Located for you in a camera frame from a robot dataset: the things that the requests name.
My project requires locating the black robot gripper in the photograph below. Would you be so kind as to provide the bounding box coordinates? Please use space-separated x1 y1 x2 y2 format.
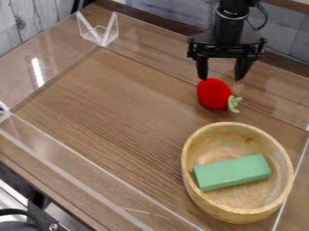
187 17 266 81

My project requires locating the wooden bowl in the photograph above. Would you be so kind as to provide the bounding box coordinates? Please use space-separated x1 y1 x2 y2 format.
180 122 293 224

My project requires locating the green rectangular block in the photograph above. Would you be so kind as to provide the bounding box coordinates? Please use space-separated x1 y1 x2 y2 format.
191 153 271 191

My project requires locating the black metal bracket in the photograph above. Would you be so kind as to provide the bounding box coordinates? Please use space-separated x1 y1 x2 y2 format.
27 201 68 231

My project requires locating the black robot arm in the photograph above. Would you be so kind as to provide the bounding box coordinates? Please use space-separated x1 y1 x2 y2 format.
187 0 267 81

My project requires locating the clear acrylic tray enclosure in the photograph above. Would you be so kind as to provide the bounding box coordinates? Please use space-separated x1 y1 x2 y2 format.
0 16 309 231

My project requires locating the black cable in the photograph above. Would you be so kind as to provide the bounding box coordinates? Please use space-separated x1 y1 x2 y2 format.
0 208 37 231

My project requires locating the red knitted strawberry toy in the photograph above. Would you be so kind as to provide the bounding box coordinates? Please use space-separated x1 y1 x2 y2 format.
196 78 242 114

